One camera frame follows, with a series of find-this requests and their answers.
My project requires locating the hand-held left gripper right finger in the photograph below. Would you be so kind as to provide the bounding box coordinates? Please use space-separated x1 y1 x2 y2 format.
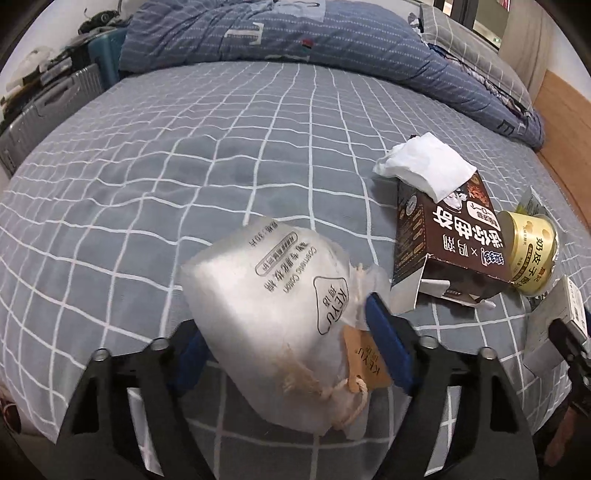
362 293 541 480

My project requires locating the grey checked pillow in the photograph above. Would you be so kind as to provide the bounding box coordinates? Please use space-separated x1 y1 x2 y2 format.
418 4 532 114

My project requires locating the crumpled white tissue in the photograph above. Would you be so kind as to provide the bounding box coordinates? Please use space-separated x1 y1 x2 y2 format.
373 132 476 202

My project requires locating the grey hard suitcase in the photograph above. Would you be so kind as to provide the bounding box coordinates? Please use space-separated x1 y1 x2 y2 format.
0 64 105 178

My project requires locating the black clutter pile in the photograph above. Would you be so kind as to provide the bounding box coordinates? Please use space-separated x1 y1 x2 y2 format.
78 9 134 34

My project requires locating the beige curtain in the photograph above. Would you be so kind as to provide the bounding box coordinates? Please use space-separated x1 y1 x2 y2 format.
499 0 555 93

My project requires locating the teal hard suitcase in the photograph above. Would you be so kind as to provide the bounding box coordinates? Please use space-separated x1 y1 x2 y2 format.
88 28 127 88

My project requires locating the wooden headboard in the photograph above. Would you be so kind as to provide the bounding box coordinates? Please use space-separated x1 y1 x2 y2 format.
531 69 591 217

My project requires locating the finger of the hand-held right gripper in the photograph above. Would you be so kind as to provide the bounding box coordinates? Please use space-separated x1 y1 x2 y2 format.
549 318 591 409

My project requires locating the white plastic bag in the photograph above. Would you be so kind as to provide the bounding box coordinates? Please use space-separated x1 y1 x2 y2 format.
7 48 49 88

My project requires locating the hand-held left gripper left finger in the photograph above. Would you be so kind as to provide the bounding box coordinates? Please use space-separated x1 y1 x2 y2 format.
58 318 222 480

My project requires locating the dark window frame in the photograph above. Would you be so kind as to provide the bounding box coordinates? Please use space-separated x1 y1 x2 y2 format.
434 0 511 42

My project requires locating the brown printed carton box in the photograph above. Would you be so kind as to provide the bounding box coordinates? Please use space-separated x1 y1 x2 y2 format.
390 173 515 310

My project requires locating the yellow yogurt cup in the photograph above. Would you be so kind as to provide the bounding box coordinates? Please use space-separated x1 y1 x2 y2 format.
496 187 561 297

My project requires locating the white drawstring cotton pad bag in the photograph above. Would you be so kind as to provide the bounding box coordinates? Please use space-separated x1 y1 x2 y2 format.
179 219 393 441

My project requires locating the blue striped quilt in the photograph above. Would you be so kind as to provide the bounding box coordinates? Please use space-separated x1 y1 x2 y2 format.
119 0 543 149

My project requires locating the grey checked bed sheet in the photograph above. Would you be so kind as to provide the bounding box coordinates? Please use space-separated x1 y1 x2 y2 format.
0 60 583 462

